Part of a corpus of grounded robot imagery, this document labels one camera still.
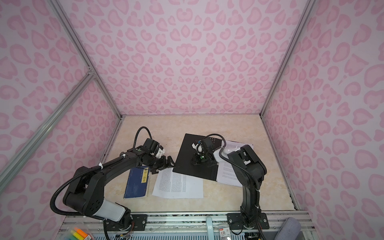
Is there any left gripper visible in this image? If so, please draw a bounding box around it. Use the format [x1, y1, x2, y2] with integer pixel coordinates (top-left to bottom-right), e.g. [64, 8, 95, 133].
[147, 155, 177, 174]

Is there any printed paper sheet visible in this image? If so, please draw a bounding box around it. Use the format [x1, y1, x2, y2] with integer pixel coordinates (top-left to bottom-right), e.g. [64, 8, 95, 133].
[152, 169, 204, 199]

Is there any orange and black folder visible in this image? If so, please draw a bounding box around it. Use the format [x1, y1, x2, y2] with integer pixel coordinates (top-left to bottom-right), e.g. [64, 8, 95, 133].
[173, 134, 222, 181]

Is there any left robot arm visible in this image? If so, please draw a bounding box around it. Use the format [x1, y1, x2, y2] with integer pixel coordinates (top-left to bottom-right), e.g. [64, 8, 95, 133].
[50, 137, 175, 231]

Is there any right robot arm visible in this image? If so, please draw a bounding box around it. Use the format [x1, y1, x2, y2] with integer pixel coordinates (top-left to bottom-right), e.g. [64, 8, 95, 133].
[191, 134, 267, 231]

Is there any blue book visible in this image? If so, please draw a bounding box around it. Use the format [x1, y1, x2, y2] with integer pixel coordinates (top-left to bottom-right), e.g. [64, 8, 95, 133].
[124, 167, 149, 199]

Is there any small red label bag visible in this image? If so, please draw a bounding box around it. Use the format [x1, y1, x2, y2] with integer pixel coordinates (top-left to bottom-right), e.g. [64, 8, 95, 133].
[218, 224, 232, 240]

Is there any grey cloth roll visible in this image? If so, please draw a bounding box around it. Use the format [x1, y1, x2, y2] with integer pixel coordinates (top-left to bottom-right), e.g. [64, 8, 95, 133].
[274, 217, 302, 240]

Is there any highlighter marker pack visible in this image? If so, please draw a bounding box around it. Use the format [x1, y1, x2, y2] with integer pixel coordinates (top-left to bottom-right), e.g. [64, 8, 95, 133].
[65, 227, 95, 240]

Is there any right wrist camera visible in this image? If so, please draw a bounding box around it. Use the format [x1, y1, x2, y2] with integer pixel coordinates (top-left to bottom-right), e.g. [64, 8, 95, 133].
[192, 138, 215, 155]

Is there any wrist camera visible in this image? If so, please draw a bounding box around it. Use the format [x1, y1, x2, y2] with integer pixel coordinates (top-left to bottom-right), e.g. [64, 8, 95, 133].
[141, 138, 166, 159]
[192, 138, 215, 155]

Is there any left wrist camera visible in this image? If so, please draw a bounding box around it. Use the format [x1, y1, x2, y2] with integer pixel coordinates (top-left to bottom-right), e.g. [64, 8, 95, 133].
[141, 138, 166, 159]

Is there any light blue handle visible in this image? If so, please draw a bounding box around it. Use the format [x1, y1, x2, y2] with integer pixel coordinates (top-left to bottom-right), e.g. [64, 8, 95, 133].
[206, 217, 215, 240]

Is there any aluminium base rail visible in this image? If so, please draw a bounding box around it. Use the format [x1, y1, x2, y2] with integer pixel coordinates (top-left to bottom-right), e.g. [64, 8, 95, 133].
[55, 211, 319, 240]

